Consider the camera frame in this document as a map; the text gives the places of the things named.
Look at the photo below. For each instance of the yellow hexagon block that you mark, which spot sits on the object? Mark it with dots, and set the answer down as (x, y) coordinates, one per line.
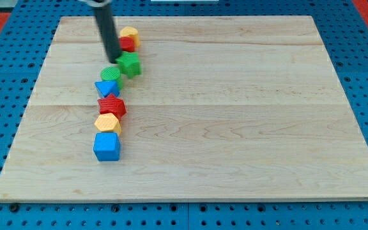
(108, 123)

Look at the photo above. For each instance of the blue triangle block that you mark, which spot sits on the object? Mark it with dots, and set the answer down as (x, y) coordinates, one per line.
(105, 88)

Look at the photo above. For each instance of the blue cube block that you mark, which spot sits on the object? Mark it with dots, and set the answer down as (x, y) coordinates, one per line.
(107, 146)

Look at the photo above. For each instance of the green star block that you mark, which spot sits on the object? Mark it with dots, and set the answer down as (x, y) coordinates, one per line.
(129, 64)

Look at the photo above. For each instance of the light wooden board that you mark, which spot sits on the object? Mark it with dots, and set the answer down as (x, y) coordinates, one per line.
(227, 109)

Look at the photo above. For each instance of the green circle block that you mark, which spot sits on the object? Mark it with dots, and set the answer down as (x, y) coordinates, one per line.
(112, 73)

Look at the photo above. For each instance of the yellow rounded block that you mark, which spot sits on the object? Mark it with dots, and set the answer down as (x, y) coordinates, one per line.
(132, 33)

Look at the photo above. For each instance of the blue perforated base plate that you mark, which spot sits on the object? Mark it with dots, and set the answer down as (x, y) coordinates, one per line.
(25, 40)

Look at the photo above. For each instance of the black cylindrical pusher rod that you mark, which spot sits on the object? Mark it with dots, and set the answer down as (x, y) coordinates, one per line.
(104, 19)

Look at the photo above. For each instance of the red rounded block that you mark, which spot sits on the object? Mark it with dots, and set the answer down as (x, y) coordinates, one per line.
(126, 44)

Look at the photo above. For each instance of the red star block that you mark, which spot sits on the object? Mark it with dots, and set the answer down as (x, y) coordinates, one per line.
(112, 104)

